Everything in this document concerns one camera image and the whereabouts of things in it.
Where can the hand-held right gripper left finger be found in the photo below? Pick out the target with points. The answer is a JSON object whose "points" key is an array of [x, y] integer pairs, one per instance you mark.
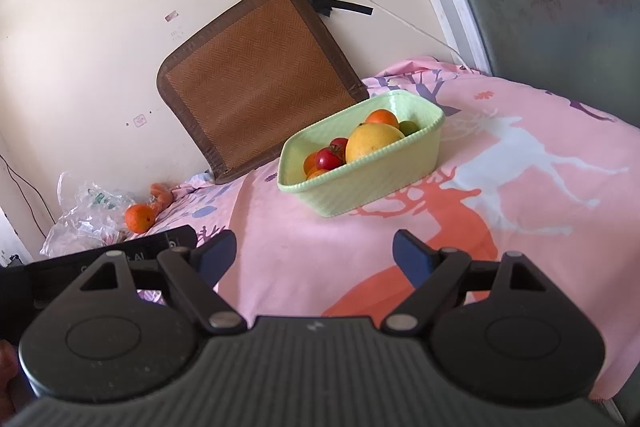
{"points": [[220, 254]]}

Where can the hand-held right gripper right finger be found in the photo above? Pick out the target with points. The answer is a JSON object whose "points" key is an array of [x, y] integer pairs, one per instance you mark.
{"points": [[410, 257]]}

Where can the light green plastic basket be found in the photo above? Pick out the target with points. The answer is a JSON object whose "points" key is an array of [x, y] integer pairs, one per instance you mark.
{"points": [[370, 182]]}

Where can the orange cherry tomato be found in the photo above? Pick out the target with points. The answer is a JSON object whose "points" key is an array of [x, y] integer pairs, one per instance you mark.
{"points": [[382, 117], [316, 175], [310, 162]]}

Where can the red cherry tomato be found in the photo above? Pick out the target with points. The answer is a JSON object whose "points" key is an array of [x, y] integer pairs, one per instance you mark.
{"points": [[340, 146], [327, 159]]}

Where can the green cherry tomato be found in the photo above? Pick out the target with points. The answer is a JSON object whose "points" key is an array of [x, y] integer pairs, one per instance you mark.
{"points": [[409, 127]]}

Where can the person's left hand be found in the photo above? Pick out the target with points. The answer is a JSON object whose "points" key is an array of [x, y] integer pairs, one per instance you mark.
{"points": [[7, 361]]}

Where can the clear plastic bag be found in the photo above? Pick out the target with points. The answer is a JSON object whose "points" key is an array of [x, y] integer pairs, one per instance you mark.
{"points": [[85, 217]]}

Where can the bunch of carrots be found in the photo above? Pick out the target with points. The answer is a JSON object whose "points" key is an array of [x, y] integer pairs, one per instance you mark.
{"points": [[162, 196]]}

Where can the large orange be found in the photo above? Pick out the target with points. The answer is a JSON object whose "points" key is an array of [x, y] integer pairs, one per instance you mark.
{"points": [[140, 218]]}

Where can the large yellow citrus fruit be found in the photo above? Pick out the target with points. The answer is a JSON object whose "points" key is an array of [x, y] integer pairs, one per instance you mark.
{"points": [[374, 142]]}

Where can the pink printed blanket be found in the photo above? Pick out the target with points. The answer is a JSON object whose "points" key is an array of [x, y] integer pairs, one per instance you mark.
{"points": [[525, 187]]}

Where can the brown woven seat mat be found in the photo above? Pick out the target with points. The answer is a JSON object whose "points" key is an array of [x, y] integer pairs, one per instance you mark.
{"points": [[260, 77]]}

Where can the black tape strip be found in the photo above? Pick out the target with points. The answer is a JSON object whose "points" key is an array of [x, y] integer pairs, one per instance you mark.
{"points": [[350, 8]]}

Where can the small pink wall sticker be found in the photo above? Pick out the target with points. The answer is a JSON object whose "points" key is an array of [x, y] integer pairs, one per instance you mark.
{"points": [[171, 16]]}

